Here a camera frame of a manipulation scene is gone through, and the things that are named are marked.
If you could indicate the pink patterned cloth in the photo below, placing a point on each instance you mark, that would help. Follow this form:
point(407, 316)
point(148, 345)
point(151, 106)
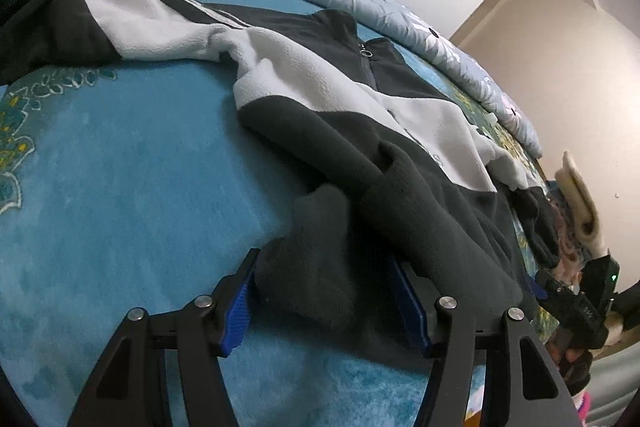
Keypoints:
point(565, 247)

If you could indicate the person's right hand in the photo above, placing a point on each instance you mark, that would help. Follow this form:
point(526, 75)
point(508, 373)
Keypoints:
point(572, 364)

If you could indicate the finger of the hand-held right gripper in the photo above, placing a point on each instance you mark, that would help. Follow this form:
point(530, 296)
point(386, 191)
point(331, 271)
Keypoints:
point(547, 288)

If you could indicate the cream plush cloth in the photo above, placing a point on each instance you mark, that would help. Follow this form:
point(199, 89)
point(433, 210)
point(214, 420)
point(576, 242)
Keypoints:
point(580, 202)

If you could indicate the blue floral plush blanket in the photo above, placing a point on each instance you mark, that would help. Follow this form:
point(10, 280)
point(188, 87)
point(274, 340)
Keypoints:
point(125, 182)

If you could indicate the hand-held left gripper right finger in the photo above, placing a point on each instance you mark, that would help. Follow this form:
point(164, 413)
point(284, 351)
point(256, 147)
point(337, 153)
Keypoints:
point(407, 302)

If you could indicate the black and white fleece jacket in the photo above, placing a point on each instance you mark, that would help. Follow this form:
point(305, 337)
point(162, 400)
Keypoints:
point(300, 57)

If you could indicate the grey curtain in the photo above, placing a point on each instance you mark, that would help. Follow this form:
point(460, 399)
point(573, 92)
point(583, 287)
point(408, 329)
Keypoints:
point(617, 382)

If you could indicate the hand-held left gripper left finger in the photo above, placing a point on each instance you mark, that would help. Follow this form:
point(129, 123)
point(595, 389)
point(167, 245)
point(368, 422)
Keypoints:
point(239, 307)

